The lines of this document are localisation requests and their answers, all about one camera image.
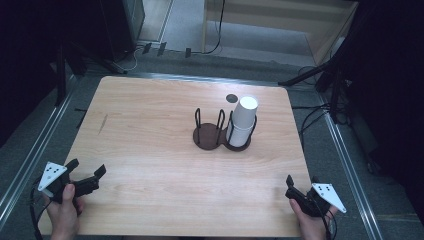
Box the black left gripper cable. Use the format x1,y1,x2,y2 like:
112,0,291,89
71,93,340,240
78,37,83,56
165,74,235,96
29,179,52,240

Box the white paper cup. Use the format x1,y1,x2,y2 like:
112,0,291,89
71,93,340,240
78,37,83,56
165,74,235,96
231,95,259,132
225,122,256,148

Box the person's left hand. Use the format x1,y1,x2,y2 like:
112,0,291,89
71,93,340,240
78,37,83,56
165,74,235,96
43,183,85,240

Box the dark wire cup holder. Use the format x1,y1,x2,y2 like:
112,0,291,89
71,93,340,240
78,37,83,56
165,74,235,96
192,107,258,153

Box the black cabinet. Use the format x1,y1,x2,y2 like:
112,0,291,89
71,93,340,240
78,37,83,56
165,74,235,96
99,0,146,64

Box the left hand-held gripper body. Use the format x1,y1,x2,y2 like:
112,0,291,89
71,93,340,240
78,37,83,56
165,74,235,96
37,161,78,205

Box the black tripod stand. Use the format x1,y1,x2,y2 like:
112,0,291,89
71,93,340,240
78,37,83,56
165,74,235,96
278,49,348,125

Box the black metal stand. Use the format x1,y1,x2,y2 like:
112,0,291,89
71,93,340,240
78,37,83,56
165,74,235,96
54,41,68,107

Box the person's right hand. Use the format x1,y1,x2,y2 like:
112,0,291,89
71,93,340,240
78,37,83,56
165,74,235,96
289,198,339,240

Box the black floor cables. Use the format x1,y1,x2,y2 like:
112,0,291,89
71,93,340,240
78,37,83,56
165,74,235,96
291,64,351,154

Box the white floor cable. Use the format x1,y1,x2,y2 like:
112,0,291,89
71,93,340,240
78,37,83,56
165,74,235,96
123,44,148,73

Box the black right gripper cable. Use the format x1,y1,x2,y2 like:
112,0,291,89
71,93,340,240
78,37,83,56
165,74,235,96
313,196,338,240

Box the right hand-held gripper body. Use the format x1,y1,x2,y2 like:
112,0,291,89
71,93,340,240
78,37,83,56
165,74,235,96
285,183,347,218

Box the light wooden shelf unit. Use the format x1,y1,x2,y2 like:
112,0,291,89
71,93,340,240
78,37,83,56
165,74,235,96
201,0,360,67

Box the black hanging cable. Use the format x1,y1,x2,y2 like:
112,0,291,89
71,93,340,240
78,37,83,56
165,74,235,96
202,0,227,55

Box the metal floor rail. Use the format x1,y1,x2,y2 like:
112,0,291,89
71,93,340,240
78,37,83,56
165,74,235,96
314,91,385,240
84,71,319,93
0,74,80,231

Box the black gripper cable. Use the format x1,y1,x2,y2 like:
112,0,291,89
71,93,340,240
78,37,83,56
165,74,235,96
29,179,52,240
313,196,338,240

